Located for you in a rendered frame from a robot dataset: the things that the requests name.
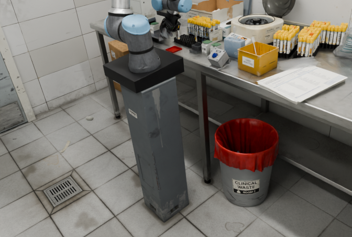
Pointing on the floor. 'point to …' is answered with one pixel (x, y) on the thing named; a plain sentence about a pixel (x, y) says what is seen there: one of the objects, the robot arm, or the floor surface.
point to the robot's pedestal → (158, 147)
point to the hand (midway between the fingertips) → (163, 35)
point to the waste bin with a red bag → (246, 159)
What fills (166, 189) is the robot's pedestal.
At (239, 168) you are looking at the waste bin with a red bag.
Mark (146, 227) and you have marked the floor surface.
